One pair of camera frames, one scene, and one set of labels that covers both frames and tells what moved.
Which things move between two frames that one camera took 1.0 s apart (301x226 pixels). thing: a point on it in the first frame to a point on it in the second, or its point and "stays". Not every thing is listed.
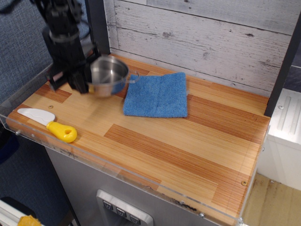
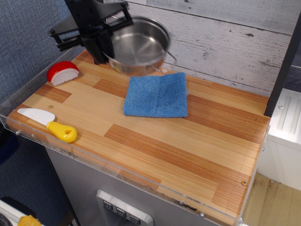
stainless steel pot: (109, 74) to (140, 48)
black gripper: (70, 60) to (93, 17)
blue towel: (160, 96) stays
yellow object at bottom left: (28, 221) stays
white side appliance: (280, 157) stays
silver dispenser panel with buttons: (116, 212) stays
